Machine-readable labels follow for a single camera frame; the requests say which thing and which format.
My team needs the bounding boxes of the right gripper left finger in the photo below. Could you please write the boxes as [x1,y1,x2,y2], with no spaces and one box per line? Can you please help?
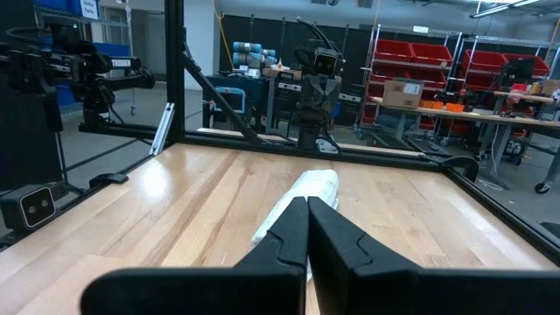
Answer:
[178,196,310,315]

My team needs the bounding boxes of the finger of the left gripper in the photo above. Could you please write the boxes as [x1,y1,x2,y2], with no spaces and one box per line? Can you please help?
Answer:
[324,78,341,110]
[309,78,326,110]

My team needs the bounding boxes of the blue storage bin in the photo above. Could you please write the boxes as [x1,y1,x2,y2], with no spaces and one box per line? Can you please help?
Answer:
[32,0,82,13]

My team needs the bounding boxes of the ceiling strip light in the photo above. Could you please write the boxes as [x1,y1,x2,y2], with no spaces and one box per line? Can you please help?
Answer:
[469,0,544,20]

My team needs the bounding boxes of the yellow cable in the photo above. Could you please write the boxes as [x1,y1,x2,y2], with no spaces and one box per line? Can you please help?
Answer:
[212,0,235,71]

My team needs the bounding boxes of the black floor mat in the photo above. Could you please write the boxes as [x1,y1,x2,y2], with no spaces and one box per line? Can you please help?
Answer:
[368,131,413,152]
[406,136,453,158]

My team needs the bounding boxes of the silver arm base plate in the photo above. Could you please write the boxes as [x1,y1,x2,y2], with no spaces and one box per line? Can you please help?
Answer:
[314,138,340,155]

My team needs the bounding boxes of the black table-level camera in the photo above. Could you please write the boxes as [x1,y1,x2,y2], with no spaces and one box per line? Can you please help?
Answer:
[0,183,59,234]

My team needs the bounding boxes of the teal-framed teach pendant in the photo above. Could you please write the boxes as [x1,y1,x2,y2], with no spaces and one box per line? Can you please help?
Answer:
[213,86,248,115]

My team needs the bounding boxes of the white checked towel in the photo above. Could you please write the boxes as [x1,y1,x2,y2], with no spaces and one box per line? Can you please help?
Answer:
[249,169,340,281]

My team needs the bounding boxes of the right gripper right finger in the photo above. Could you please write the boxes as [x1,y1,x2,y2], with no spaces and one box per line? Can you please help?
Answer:
[308,196,437,315]

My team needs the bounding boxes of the black frame clamp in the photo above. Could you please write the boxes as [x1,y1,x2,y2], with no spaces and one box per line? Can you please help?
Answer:
[88,171,130,190]

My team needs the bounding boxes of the chrome wire shelving rack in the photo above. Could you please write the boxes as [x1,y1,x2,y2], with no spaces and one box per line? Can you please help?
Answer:
[358,24,464,139]

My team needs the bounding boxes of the wooden workbench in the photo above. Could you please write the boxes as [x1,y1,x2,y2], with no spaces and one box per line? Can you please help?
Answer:
[369,94,560,185]

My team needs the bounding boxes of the cardboard box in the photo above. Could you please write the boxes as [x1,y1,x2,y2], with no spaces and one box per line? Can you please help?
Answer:
[381,78,425,110]

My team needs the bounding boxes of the white sign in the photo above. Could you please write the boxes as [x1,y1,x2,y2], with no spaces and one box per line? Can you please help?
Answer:
[80,0,100,20]

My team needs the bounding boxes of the red storage bin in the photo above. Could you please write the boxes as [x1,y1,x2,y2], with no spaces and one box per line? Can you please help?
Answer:
[410,42,454,67]
[462,49,508,74]
[370,65,410,82]
[502,52,552,78]
[463,72,500,92]
[374,39,415,63]
[409,68,448,88]

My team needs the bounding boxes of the black curved bracket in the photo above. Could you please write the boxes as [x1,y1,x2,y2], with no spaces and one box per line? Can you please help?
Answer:
[438,154,480,183]

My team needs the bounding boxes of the silver aluminium extrusion piece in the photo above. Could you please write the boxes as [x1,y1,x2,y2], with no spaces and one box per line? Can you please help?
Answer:
[149,102,177,157]

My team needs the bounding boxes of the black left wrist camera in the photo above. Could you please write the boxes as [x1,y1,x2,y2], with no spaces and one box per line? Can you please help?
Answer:
[311,46,340,78]

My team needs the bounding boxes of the black aluminium table frame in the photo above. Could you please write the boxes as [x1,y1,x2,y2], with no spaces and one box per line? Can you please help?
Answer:
[0,0,560,266]

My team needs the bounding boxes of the black monitor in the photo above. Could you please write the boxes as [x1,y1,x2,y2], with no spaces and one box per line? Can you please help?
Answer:
[500,58,537,89]

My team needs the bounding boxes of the dark blue cabinet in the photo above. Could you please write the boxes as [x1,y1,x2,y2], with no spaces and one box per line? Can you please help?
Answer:
[203,73,270,130]

